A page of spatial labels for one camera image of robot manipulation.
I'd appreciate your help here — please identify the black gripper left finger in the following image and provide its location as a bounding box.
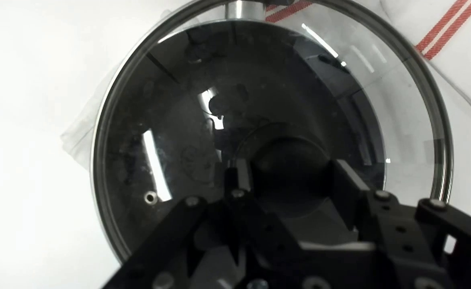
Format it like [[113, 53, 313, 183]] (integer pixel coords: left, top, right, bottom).
[[223, 159, 253, 207]]

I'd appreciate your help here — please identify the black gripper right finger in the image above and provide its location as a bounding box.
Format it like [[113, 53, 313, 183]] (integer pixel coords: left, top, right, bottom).
[[329, 159, 371, 228]]

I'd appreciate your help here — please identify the glass pot lid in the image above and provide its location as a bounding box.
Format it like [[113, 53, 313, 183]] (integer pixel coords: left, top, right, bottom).
[[91, 0, 453, 260]]

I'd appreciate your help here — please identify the black cooking pot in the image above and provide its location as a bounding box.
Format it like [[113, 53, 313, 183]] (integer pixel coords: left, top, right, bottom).
[[91, 0, 385, 258]]

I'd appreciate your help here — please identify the clear bag under pot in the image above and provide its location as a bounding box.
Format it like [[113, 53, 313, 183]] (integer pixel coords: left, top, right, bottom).
[[60, 71, 113, 170]]

